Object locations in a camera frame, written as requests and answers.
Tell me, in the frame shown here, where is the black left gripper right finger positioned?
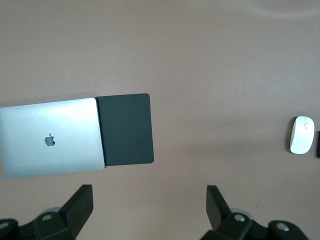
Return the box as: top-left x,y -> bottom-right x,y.
201,185 -> 310,240

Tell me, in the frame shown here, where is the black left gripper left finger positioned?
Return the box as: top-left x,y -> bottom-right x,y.
0,184 -> 94,240

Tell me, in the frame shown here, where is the white computer mouse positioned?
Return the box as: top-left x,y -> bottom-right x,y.
289,115 -> 315,155

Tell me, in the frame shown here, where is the black mouse pad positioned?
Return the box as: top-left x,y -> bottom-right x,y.
95,93 -> 155,167

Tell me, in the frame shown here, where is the silver closed laptop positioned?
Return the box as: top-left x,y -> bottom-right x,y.
0,97 -> 106,180

